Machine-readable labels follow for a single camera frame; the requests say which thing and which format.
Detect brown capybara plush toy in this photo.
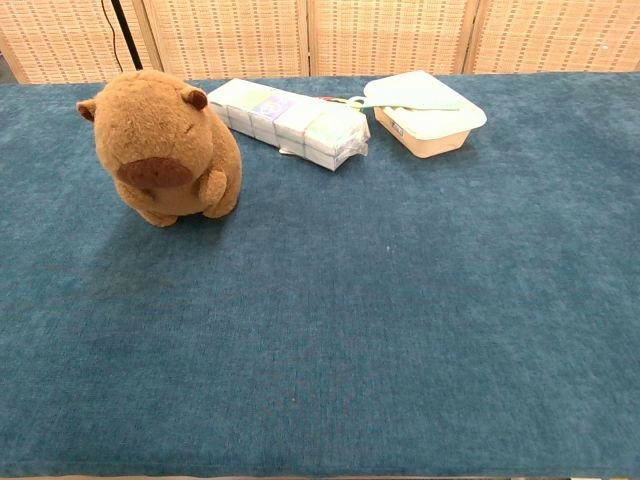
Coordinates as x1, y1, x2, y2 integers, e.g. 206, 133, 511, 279
75, 69, 244, 229

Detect plastic-wrapped tissue pack bundle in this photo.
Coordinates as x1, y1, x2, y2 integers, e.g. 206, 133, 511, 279
206, 78, 372, 174

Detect light green flat spatula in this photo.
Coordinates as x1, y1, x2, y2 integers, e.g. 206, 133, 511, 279
346, 92, 464, 113

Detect white plastic food container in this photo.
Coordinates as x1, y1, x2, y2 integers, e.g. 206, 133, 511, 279
363, 70, 488, 160

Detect woven bamboo folding screen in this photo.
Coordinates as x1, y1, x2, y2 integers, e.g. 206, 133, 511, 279
0, 0, 640, 85

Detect blue velvet table cloth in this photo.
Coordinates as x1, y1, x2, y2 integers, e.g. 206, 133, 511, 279
0, 72, 640, 478

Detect black stand pole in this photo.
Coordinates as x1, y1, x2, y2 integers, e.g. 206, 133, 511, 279
110, 0, 145, 72

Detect black cable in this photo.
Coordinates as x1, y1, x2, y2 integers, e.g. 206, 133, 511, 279
100, 0, 127, 74

